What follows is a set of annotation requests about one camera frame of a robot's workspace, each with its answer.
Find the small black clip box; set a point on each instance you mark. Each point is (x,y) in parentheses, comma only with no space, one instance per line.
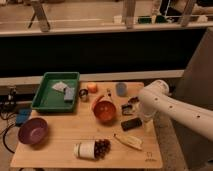
(127,109)

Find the purple bowl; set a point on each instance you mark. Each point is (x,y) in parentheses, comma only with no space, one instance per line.
(33,131)

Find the orange fruit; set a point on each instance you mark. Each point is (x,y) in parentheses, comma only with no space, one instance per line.
(92,87)

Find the small metal can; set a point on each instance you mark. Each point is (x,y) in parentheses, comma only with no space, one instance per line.
(83,94)

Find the white cloth piece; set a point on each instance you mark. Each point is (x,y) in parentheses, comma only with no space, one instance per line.
(59,86)

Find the dark grape bunch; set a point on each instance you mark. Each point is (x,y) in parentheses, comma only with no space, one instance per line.
(102,147)

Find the orange bowl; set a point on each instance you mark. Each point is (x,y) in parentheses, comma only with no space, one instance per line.
(104,111)

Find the white cup on side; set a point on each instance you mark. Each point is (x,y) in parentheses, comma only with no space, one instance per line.
(85,150)

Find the blue box beside table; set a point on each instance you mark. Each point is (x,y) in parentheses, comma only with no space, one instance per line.
(22,116)

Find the blue cup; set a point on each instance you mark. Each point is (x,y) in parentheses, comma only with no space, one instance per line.
(121,89)

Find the grey sponge block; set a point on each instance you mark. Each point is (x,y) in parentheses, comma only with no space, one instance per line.
(68,94)

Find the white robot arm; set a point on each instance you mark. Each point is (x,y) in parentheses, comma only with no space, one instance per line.
(154,98)

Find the black marker pen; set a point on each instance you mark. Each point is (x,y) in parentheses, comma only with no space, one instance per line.
(133,100)

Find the black eraser block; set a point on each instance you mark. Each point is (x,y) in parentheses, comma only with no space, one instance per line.
(130,124)

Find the green plastic tray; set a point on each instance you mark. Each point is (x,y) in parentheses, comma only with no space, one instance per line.
(47,100)

